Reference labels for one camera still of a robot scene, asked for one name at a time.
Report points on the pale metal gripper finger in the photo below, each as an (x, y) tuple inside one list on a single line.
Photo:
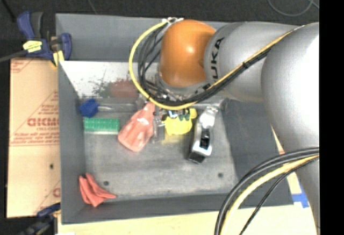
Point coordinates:
[(162, 130), (156, 131)]

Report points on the grey metal bin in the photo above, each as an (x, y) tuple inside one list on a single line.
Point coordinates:
[(150, 164)]

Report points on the green flat block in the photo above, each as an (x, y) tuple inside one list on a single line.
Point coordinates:
[(101, 124)]

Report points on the clear bottle with blue cap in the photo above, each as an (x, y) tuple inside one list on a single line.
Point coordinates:
[(88, 107)]

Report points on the red-orange cloth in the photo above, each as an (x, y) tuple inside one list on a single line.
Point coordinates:
[(92, 192)]

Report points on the brown cardboard board red print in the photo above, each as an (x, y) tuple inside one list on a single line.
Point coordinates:
[(32, 110)]

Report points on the black cylinder on white bracket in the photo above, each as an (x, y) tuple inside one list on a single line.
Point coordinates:
[(207, 119)]

